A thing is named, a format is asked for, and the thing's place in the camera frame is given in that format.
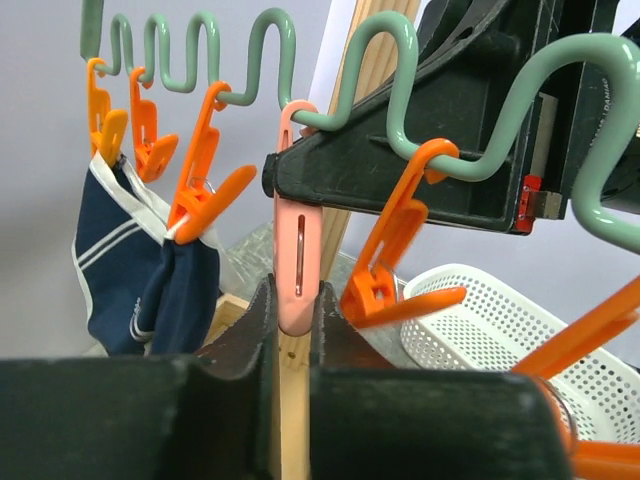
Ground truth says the pink clip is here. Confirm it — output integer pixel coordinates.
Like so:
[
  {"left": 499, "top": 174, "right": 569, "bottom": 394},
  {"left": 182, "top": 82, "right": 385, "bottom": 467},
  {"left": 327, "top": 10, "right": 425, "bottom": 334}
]
[{"left": 272, "top": 98, "right": 323, "bottom": 336}]

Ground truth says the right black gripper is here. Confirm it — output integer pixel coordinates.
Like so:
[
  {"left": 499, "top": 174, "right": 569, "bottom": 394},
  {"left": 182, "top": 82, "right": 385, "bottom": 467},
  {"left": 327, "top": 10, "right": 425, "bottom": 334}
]
[{"left": 262, "top": 1, "right": 595, "bottom": 235}]

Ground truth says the green wire hanger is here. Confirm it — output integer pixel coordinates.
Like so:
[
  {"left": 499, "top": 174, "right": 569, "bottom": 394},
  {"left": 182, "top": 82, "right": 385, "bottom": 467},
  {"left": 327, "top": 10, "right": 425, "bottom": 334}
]
[{"left": 79, "top": 0, "right": 640, "bottom": 256}]

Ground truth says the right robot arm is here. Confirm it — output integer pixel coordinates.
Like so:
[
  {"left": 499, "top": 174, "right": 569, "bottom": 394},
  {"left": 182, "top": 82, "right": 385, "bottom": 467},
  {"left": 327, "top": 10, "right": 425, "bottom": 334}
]
[{"left": 404, "top": 1, "right": 639, "bottom": 235}]

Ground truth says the navy blue underwear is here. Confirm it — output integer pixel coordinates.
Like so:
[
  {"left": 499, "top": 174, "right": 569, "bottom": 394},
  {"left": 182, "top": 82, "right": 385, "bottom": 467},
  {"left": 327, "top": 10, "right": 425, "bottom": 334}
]
[{"left": 72, "top": 154, "right": 243, "bottom": 356}]

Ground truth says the end orange clip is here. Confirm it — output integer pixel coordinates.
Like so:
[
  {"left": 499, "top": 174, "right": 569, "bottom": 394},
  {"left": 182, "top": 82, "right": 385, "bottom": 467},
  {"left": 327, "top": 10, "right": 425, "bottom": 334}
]
[{"left": 512, "top": 279, "right": 639, "bottom": 479}]

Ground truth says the white perforated plastic basket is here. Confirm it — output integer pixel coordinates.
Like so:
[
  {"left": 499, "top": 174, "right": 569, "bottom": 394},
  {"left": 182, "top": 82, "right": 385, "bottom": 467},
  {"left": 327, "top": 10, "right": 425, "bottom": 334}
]
[{"left": 400, "top": 264, "right": 639, "bottom": 444}]

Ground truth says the wooden clothes rack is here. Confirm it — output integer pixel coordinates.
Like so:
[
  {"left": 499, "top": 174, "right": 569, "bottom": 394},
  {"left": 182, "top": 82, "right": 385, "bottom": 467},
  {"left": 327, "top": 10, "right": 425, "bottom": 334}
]
[{"left": 207, "top": 1, "right": 425, "bottom": 479}]

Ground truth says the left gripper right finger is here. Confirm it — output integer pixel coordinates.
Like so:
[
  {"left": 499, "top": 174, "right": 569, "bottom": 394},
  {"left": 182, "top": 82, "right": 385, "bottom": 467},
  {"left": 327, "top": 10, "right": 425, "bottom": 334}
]
[{"left": 310, "top": 283, "right": 573, "bottom": 479}]

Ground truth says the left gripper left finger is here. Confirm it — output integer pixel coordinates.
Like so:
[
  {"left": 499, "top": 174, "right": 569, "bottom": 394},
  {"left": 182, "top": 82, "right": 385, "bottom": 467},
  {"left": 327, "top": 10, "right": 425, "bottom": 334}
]
[{"left": 1, "top": 276, "right": 277, "bottom": 479}]

